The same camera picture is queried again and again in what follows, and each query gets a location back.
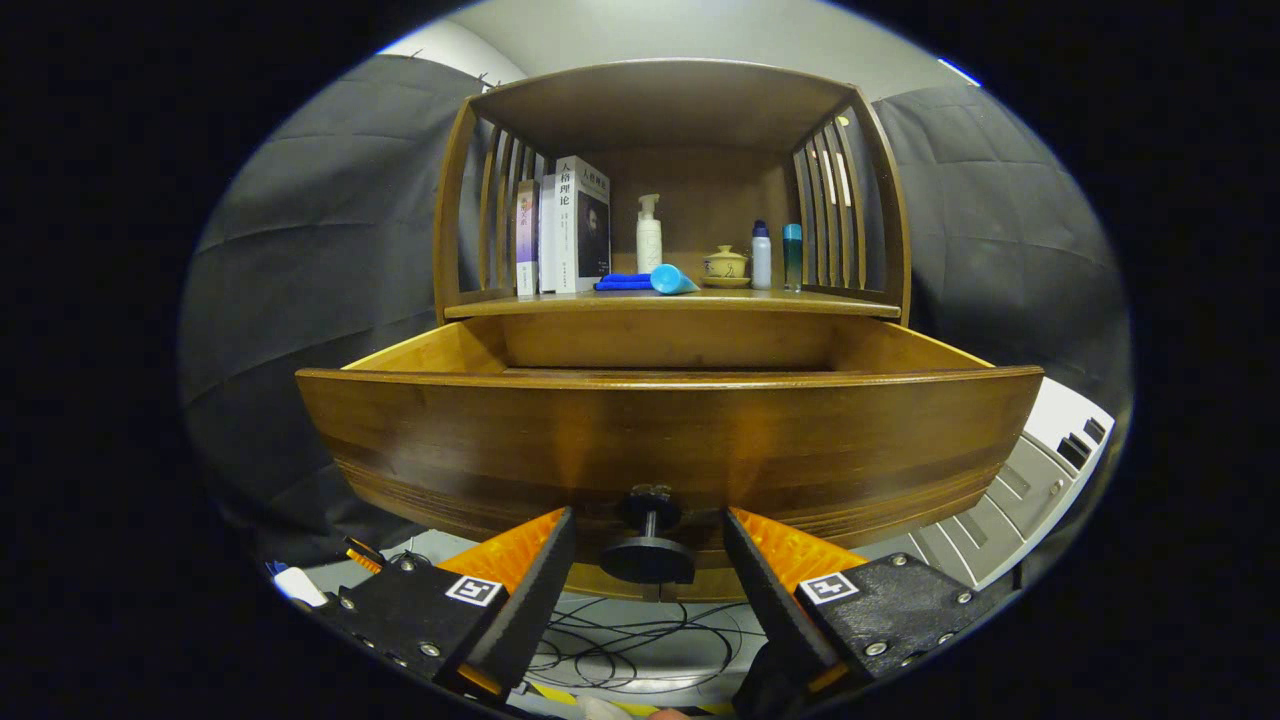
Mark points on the purple spine book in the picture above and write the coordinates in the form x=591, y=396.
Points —
x=527, y=240

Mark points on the wooden cabinet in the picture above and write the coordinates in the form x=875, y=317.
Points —
x=660, y=100

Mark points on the orange black hand tool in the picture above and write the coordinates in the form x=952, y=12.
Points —
x=365, y=553

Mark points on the blue white cosmetic tube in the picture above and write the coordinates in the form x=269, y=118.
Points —
x=668, y=279

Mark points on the yellow lidded teacup with saucer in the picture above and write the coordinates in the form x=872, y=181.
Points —
x=725, y=267

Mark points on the large white portrait book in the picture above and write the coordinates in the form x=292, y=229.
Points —
x=585, y=230

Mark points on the white plastic object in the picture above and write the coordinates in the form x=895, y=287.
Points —
x=298, y=586

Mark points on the wooden drawer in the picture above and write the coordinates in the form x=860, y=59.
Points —
x=800, y=440

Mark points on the white pump bottle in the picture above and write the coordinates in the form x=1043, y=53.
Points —
x=649, y=245

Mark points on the black drawer knob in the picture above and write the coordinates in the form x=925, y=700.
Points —
x=647, y=560

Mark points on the white bottle blue cap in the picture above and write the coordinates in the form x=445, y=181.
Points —
x=761, y=260

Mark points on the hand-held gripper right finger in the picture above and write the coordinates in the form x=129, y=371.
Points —
x=775, y=600

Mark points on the wooden countertop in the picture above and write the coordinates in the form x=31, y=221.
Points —
x=780, y=300

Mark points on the grey filing cabinet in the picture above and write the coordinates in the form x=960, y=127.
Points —
x=1010, y=500

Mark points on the blue folded cloth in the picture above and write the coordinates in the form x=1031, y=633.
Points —
x=620, y=283

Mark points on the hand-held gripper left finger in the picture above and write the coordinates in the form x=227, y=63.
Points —
x=525, y=600

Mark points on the teal bottle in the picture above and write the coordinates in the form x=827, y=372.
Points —
x=792, y=260

